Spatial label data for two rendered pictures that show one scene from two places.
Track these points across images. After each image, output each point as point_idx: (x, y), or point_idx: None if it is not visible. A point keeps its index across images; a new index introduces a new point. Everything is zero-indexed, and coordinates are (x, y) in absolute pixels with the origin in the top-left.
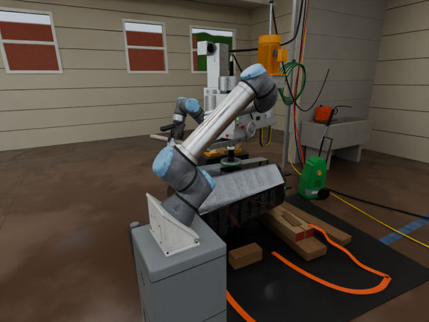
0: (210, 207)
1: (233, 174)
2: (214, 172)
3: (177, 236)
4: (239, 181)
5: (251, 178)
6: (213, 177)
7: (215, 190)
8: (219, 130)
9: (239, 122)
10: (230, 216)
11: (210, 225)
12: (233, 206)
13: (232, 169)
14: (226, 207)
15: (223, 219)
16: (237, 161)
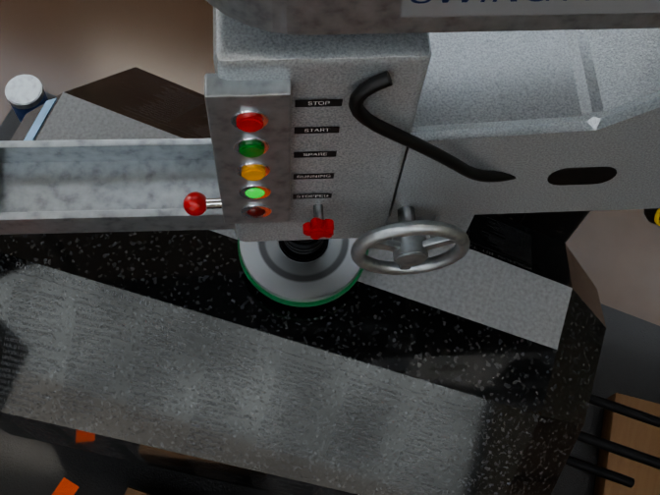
0: (15, 402)
1: (225, 340)
2: (152, 255)
3: None
4: (234, 383)
5: (312, 408)
6: (104, 297)
7: (81, 351)
8: None
9: (278, 204)
10: (132, 452)
11: (27, 427)
12: (140, 447)
13: (251, 301)
14: (99, 436)
15: (93, 442)
16: (312, 278)
